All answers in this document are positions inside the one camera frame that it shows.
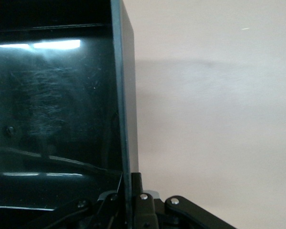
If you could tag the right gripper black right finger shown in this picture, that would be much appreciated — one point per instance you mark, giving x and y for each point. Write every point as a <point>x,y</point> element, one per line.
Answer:
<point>145,214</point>

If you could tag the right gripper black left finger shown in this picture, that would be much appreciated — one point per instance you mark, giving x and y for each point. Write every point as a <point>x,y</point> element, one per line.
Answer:
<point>105,214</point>

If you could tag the black plastic box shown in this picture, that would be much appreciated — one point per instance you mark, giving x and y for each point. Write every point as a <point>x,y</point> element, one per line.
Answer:
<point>62,95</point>

